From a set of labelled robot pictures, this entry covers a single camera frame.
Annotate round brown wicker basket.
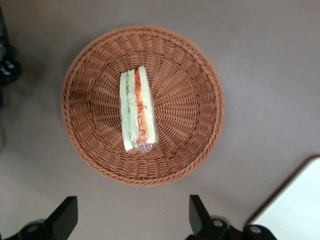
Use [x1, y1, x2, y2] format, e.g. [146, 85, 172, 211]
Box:
[61, 24, 226, 187]

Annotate beige rectangular tray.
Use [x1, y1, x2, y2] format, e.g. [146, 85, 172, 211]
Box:
[246, 154, 320, 240]

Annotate plastic-wrapped sandwich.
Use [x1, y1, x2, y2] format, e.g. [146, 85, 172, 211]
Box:
[119, 65, 159, 155]

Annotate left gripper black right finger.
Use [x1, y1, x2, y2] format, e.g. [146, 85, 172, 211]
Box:
[186, 194, 277, 240]

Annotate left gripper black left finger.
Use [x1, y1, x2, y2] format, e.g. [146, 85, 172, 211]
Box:
[0, 196, 79, 240]

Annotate black appliance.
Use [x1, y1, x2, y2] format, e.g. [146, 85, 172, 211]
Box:
[0, 4, 23, 151]

